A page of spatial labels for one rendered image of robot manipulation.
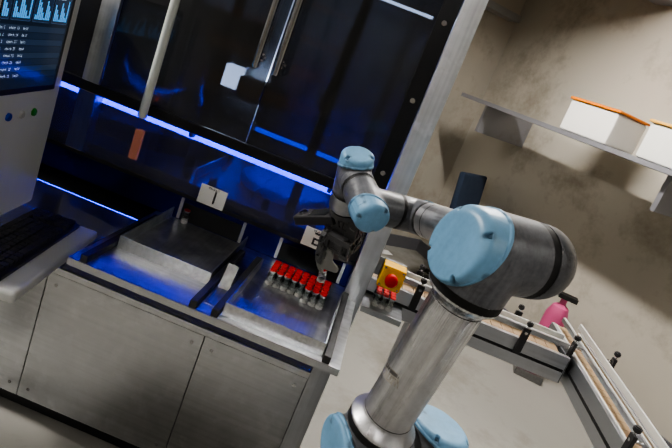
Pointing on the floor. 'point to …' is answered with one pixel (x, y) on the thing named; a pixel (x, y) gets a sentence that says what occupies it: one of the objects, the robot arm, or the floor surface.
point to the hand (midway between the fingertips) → (322, 265)
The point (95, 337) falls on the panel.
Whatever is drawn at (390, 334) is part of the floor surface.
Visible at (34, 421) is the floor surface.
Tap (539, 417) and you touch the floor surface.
